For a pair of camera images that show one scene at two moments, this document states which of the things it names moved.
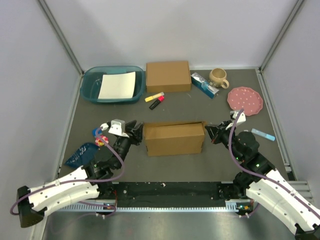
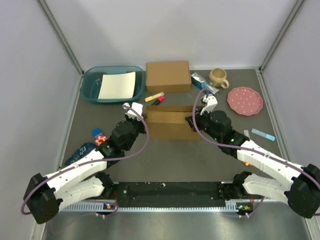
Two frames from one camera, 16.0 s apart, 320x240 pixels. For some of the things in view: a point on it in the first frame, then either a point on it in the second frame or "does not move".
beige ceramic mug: (217, 76) does not move
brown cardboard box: (176, 138) → (169, 123)
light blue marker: (263, 134) does not move
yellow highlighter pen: (154, 97) does not move
